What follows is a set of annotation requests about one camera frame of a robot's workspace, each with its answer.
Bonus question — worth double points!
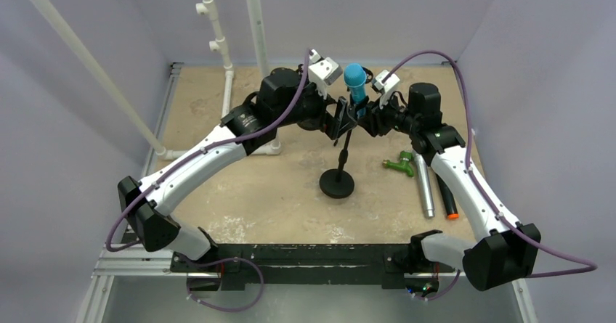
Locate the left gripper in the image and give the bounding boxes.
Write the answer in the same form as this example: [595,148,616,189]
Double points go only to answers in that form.
[275,77,356,140]

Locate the blue microphone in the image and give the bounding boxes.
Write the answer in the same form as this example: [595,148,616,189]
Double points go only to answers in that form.
[344,63,368,118]

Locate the black clip round-base stand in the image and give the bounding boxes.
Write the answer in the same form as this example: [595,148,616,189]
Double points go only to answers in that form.
[319,99,360,200]

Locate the silver grey microphone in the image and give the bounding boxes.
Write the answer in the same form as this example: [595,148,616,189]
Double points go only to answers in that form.
[413,151,435,219]

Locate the black microphone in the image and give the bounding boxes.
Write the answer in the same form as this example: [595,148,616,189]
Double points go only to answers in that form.
[436,175,459,220]

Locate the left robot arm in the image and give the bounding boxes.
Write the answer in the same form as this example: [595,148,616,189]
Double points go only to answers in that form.
[118,61,349,271]

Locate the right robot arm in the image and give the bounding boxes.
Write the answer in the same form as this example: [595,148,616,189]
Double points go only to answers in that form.
[359,83,541,291]

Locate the green tap faucet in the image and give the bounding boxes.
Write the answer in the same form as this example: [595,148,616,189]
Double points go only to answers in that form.
[382,150,415,177]

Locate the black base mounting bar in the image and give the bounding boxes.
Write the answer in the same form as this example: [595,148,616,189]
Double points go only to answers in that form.
[170,243,455,290]

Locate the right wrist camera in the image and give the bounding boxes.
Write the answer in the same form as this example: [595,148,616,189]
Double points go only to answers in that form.
[371,69,400,109]

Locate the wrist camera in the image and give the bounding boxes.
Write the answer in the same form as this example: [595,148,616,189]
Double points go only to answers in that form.
[371,69,400,109]
[308,49,343,99]

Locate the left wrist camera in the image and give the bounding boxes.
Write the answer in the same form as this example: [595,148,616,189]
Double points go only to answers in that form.
[308,49,343,99]

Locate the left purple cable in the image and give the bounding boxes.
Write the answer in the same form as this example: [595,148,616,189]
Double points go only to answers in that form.
[105,48,314,253]

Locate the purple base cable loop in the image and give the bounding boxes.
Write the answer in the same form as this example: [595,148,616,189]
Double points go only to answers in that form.
[186,255,265,313]

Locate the white PVC pipe frame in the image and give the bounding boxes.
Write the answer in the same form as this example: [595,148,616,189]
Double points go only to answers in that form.
[29,0,269,160]

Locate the aluminium rail frame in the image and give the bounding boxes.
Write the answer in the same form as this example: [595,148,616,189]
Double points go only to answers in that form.
[76,61,538,323]

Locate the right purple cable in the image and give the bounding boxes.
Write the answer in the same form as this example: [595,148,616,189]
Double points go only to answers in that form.
[382,49,599,279]

